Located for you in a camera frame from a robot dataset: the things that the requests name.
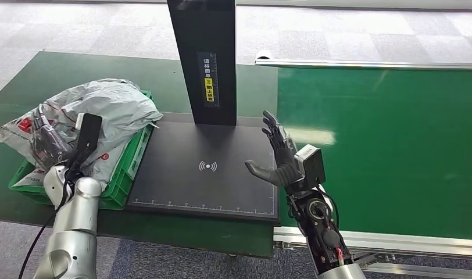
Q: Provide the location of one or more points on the grey mailer big red logo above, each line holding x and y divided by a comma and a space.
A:
32, 178

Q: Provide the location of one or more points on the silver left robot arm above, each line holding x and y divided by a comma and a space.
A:
74, 231

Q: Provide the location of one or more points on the large grey poly mailer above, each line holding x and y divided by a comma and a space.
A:
105, 165

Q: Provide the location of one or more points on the silver conveyor side rail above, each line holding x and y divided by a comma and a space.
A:
355, 63

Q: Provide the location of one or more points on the yellow black column label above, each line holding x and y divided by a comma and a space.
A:
208, 81

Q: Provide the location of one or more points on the dark green table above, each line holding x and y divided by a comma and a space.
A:
163, 81

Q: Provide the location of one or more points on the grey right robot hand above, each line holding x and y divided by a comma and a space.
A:
284, 161

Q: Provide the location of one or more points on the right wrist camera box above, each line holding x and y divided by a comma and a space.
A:
311, 163

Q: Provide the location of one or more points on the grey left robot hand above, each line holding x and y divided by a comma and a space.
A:
47, 144

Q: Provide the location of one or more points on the black scanner base plate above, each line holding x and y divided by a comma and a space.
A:
220, 173

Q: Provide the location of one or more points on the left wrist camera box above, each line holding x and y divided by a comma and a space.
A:
88, 133

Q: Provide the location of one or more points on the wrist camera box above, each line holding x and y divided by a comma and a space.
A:
311, 163
88, 133

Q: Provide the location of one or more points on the silver conveyor frame rail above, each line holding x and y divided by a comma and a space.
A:
413, 246

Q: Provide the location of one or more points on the green conveyor belt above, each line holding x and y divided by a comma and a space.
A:
394, 134

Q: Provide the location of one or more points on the grey poly mailer red print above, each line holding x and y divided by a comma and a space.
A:
112, 104

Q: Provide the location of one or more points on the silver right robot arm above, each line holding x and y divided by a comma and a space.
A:
328, 238

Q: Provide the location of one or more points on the green plastic crate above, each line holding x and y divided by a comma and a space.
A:
128, 173

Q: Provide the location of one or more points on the black scanner column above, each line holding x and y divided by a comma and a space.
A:
205, 34

